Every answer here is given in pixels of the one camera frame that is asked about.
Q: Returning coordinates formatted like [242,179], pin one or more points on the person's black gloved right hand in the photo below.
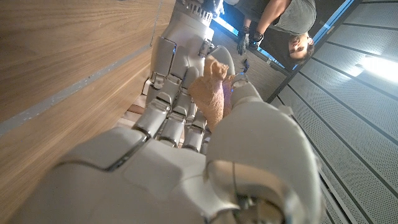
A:
[256,40]

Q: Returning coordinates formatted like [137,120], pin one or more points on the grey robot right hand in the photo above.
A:
[155,186]

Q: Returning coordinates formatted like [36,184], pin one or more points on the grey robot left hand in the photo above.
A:
[183,43]

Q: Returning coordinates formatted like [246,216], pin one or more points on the person's black gloved left hand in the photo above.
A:
[243,42]

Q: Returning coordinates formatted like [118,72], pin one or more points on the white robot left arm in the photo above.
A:
[194,11]

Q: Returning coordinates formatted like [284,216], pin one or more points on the person in grey t-shirt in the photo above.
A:
[295,15]

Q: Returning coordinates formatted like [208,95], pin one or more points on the dark grey mesh panel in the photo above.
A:
[357,124]

